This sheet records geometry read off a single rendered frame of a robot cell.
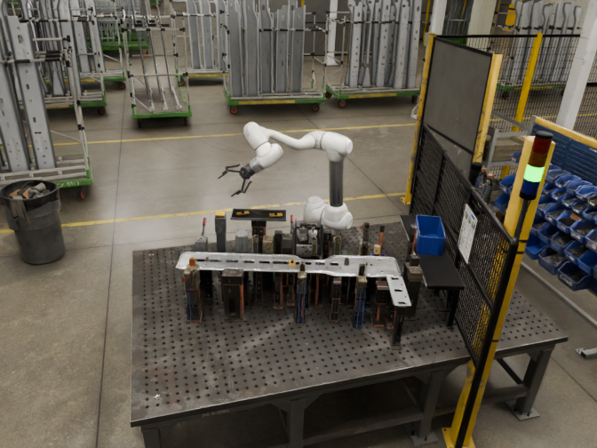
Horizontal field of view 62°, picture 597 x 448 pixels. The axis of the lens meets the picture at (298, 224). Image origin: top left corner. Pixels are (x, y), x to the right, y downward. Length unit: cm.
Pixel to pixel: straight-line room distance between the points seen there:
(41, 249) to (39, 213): 39
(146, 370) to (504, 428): 232
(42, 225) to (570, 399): 459
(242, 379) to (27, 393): 175
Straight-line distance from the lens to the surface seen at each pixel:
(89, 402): 383
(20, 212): 507
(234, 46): 997
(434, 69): 583
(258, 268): 307
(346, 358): 292
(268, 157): 304
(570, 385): 430
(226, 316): 315
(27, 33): 655
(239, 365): 286
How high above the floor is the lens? 269
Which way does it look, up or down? 28 degrees down
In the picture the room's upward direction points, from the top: 2 degrees clockwise
